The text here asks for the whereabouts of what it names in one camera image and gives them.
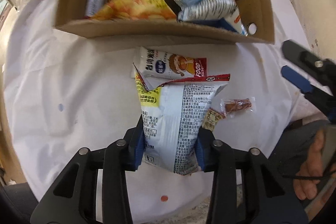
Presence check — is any beige checkered wafer pack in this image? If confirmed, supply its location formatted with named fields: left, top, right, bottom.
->
left=202, top=107, right=226, bottom=132

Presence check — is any white red-trim snack bag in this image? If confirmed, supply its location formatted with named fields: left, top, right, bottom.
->
left=134, top=69, right=231, bottom=176

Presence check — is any white red rice cracker pack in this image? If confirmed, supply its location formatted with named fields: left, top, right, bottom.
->
left=133, top=47, right=207, bottom=80

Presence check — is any white blue snack bag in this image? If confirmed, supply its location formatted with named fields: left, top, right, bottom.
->
left=174, top=0, right=248, bottom=36

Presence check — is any person's right hand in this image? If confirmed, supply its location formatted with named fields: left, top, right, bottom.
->
left=293, top=130, right=325, bottom=200

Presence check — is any small brown candy packet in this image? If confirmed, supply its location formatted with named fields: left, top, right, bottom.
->
left=220, top=97, right=256, bottom=118

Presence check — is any white bed sheet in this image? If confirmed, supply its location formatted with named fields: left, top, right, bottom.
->
left=2, top=0, right=329, bottom=224

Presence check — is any yellow cheese snack bag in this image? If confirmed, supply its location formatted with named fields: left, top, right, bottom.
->
left=91, top=0, right=177, bottom=20

